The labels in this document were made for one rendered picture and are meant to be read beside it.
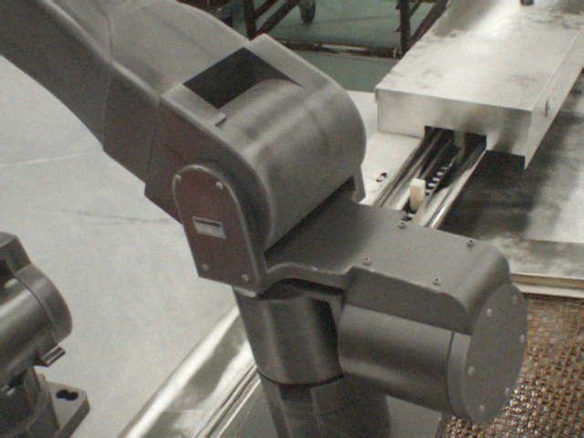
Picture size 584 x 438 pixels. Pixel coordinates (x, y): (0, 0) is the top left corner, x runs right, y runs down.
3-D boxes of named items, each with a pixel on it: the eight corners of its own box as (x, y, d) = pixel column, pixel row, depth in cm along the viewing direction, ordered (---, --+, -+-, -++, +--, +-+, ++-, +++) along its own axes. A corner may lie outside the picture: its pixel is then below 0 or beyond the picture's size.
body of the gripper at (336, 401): (276, 401, 50) (244, 297, 46) (453, 420, 46) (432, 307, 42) (228, 490, 45) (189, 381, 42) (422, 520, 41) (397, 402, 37)
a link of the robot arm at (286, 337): (273, 200, 42) (196, 265, 39) (396, 222, 38) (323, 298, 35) (303, 313, 46) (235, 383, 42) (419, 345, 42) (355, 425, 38)
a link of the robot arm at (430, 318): (290, 74, 40) (161, 161, 35) (529, 90, 33) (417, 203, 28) (337, 288, 46) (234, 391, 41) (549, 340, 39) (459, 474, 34)
